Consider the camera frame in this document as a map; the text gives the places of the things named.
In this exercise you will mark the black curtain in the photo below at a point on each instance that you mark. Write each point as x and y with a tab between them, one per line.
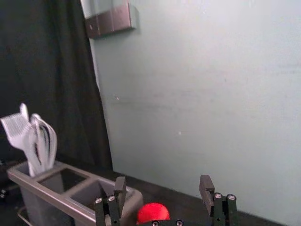
47	70

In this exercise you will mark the black table cloth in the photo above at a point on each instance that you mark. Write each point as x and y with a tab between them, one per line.
188	202

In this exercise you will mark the white plastic spoon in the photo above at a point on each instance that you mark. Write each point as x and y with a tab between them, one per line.
47	143

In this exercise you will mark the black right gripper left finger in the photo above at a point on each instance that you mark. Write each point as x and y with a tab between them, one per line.
120	191

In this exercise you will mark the red round object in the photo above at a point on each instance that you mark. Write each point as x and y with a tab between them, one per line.
152	212

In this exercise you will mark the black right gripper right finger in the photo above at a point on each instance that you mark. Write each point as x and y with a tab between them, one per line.
207	191

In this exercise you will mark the grey compartment utensil holder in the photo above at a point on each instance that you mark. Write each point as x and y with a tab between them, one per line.
56	202

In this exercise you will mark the white plastic fork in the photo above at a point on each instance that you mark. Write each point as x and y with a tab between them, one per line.
16	131

